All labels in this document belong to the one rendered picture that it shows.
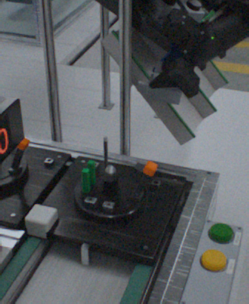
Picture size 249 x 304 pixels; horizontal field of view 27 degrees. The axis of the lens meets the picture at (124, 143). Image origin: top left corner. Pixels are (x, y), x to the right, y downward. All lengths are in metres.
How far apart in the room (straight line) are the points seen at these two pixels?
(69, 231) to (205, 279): 0.25
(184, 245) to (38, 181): 0.32
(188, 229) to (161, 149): 0.41
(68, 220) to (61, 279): 0.10
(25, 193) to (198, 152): 0.50
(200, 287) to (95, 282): 0.18
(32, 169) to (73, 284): 0.28
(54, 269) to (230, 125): 0.72
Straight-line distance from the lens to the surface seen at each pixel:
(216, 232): 0.95
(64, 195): 1.03
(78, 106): 1.54
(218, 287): 0.88
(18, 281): 0.93
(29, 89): 1.66
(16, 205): 1.02
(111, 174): 0.96
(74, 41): 2.00
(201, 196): 1.05
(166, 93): 0.97
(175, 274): 0.90
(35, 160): 1.13
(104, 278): 0.94
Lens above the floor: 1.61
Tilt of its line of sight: 33 degrees down
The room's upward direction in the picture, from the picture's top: straight up
